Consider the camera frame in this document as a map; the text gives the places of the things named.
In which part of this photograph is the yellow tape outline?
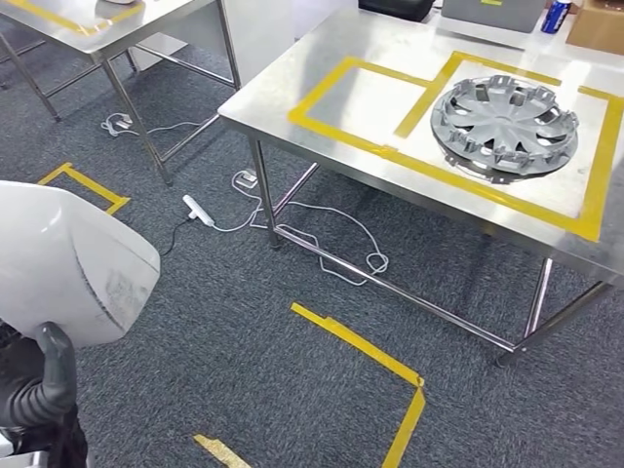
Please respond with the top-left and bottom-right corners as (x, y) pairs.
(0, 0), (148, 39)

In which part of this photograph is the grey laptop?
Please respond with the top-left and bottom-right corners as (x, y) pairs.
(440, 0), (549, 35)

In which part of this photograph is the thin black floor cable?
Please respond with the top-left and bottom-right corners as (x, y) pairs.
(160, 217), (195, 258)

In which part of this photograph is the steel workbench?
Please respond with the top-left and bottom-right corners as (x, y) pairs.
(217, 6), (624, 371)

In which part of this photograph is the steel table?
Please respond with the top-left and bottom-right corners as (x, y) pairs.
(0, 0), (244, 189)

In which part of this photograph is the white power cable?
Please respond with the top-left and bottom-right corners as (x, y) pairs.
(100, 111), (204, 139)
(209, 169), (391, 288)

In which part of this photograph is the white power strip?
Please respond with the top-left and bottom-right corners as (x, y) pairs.
(182, 193), (216, 229)

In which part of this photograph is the brown cardboard box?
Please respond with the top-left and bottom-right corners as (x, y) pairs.
(565, 0), (624, 59)

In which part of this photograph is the white curved plastic car part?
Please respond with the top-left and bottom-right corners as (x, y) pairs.
(0, 179), (163, 351)

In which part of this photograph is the blue drink can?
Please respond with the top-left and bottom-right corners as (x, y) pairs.
(540, 0), (573, 35)

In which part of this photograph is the black zippered hard case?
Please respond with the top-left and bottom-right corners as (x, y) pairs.
(358, 0), (436, 24)

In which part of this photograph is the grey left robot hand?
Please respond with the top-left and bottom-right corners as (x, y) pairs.
(0, 321), (78, 432)

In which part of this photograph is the silver plastic wheel hubcap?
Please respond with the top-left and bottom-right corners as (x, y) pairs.
(429, 73), (581, 186)

